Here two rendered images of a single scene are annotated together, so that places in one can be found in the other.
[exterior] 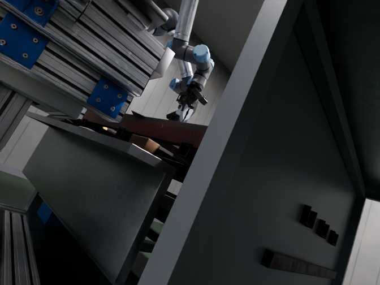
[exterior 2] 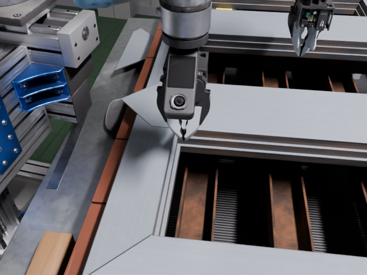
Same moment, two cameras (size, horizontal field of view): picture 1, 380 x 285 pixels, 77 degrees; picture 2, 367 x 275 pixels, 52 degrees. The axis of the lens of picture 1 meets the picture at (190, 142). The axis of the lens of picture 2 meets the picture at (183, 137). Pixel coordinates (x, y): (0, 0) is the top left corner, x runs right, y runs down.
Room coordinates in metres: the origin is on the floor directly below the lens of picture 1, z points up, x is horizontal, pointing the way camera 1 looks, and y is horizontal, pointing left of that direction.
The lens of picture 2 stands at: (0.79, -0.33, 1.38)
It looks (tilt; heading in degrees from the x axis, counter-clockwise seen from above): 42 degrees down; 52
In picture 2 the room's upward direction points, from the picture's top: straight up
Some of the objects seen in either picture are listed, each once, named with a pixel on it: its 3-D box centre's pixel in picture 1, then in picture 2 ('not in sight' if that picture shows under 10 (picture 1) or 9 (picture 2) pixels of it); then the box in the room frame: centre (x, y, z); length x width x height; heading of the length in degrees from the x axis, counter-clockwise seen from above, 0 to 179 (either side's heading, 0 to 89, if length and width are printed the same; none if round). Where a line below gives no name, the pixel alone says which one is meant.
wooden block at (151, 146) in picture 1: (143, 146); (52, 260); (0.83, 0.14, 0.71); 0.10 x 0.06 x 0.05; 46
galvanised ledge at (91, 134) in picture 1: (76, 133); (113, 112); (1.19, 0.53, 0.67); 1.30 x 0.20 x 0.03; 45
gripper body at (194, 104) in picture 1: (190, 95); (185, 62); (1.13, 0.10, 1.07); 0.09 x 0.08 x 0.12; 45
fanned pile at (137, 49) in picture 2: (62, 122); (144, 48); (1.46, 0.76, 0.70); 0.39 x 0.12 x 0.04; 45
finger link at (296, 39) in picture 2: not in sight; (297, 41); (1.51, 0.15, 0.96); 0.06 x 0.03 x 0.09; 45
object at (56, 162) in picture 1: (72, 173); not in sight; (1.25, 0.47, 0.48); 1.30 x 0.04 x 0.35; 45
